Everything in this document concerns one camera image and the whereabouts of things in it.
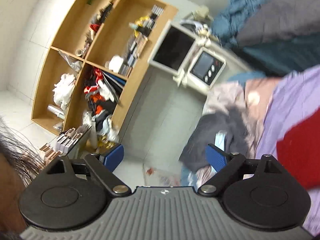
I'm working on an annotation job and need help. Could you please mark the red knit sweater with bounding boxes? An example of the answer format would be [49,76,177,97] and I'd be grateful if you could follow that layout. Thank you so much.
[277,111,319,190]

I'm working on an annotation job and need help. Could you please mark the grey clothes pile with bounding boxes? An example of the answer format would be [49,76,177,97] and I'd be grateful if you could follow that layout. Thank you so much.
[179,77,280,189]

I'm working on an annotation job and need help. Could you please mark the person's dark hair head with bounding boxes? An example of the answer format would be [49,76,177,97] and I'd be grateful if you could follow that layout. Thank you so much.
[1,120,44,239]

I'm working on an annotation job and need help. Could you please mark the dark grey garment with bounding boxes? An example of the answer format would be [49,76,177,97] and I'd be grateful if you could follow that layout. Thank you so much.
[179,107,249,172]

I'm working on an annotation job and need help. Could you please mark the lavender floral bed sheet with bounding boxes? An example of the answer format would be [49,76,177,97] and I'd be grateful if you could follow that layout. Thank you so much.
[255,66,319,236]

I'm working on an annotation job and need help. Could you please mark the white bedside control panel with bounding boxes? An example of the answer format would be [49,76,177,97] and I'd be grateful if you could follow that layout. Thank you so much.
[173,48,226,95]

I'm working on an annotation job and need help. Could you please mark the wooden cubby shelf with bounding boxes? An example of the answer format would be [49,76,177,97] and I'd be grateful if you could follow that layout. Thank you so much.
[31,0,177,132]

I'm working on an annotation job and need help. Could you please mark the white framed dark monitor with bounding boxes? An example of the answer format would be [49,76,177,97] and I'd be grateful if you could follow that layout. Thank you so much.
[148,21,199,76]

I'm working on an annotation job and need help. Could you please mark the teal blue blanket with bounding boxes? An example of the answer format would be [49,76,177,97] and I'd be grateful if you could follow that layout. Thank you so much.
[210,0,268,47]

